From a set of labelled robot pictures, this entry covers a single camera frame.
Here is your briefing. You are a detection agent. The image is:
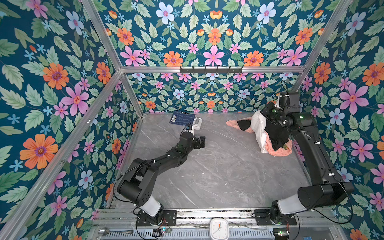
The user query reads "white cloth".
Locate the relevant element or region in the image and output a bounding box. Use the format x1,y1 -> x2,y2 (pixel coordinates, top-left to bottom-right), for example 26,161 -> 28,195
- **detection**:
251,111 -> 268,154

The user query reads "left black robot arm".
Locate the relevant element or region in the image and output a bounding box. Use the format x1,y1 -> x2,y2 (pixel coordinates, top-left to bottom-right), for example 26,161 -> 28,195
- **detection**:
117,131 -> 206,218

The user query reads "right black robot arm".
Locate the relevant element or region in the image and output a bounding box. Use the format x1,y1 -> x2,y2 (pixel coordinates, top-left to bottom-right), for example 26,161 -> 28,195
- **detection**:
261,102 -> 355,224

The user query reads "black cloth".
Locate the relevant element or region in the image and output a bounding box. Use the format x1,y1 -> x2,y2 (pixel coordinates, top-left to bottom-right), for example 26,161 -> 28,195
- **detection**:
236,119 -> 291,152

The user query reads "pink cloth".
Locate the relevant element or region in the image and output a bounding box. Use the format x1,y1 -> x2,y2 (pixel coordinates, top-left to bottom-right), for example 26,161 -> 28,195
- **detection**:
226,118 -> 293,157

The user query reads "white plastic clip device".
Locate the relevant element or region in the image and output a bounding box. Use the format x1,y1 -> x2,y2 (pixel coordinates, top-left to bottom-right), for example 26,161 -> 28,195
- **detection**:
192,117 -> 203,131

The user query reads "dark blue card packet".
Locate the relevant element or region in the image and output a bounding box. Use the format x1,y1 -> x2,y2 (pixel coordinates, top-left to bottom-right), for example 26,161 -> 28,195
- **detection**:
169,111 -> 196,126

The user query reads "white square clock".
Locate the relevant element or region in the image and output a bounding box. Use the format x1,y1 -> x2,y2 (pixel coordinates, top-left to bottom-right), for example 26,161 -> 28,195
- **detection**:
209,218 -> 230,240

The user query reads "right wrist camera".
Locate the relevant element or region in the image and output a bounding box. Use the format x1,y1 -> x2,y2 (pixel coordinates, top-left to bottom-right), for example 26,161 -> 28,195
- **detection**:
277,92 -> 301,114

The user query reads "black hook rail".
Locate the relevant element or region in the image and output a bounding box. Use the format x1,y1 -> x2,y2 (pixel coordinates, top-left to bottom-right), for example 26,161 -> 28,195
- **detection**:
179,66 -> 243,75

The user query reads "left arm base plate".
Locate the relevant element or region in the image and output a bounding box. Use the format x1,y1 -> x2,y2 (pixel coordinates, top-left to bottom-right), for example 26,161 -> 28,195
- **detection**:
137,210 -> 178,227

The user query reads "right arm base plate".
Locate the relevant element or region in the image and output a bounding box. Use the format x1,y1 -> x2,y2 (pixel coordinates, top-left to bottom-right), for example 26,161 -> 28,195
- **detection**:
252,209 -> 298,226

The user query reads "aluminium front rail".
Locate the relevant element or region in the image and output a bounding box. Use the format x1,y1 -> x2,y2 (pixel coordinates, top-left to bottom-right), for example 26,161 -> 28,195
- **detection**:
93,208 -> 340,228

